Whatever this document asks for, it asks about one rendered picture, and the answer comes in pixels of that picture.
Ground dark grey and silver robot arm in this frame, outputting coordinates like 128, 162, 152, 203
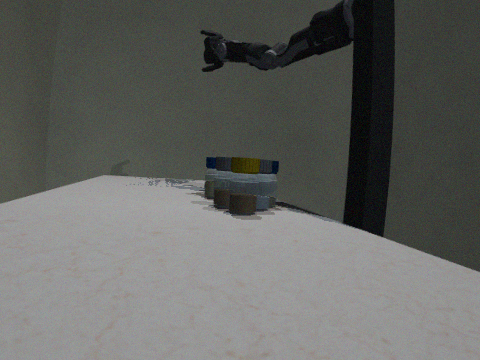
216, 0, 354, 71

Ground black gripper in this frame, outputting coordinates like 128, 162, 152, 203
200, 30, 226, 72

